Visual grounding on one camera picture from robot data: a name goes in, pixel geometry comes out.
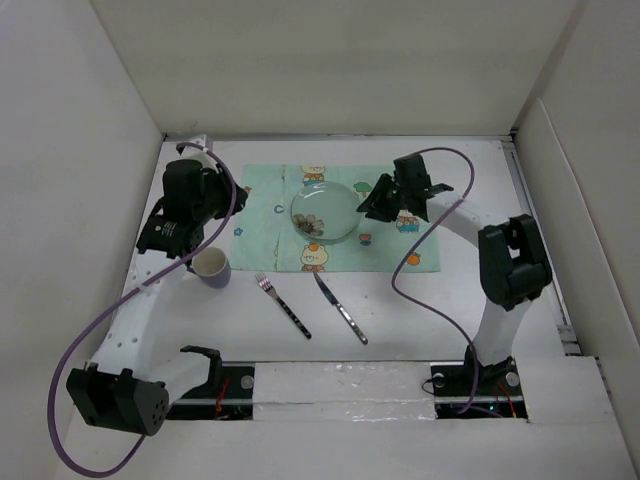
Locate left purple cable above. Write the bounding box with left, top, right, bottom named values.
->
left=48, top=142, right=240, bottom=475

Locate silver knife dark handle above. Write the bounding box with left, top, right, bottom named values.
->
left=313, top=272, right=369, bottom=345

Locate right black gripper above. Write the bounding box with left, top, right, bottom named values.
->
left=357, top=173, right=410, bottom=223

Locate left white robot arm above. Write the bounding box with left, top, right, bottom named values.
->
left=66, top=155, right=247, bottom=436

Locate purple mug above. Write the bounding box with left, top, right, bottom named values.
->
left=188, top=247, right=231, bottom=289

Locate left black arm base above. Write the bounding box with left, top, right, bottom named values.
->
left=149, top=345, right=255, bottom=421

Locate silver fork dark handle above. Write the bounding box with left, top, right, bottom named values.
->
left=256, top=273, right=312, bottom=340

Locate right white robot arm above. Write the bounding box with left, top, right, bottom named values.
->
left=358, top=153, right=552, bottom=394

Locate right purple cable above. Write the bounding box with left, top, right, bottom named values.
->
left=390, top=146, right=484, bottom=415

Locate purple cable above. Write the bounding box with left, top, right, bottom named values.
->
left=48, top=142, right=240, bottom=475
left=390, top=146, right=484, bottom=415

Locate pale green glass plate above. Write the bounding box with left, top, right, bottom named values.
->
left=290, top=181, right=362, bottom=243

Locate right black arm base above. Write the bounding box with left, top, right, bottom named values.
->
left=421, top=351, right=528, bottom=420

